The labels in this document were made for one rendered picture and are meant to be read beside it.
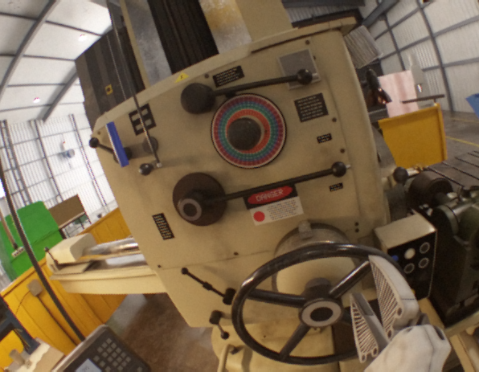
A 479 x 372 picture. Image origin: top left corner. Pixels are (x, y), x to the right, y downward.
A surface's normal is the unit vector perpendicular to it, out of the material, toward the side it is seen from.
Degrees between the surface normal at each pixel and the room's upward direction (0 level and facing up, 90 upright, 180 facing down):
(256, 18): 90
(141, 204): 90
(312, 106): 90
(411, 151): 90
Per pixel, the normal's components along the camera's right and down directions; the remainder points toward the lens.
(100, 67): -0.17, 0.31
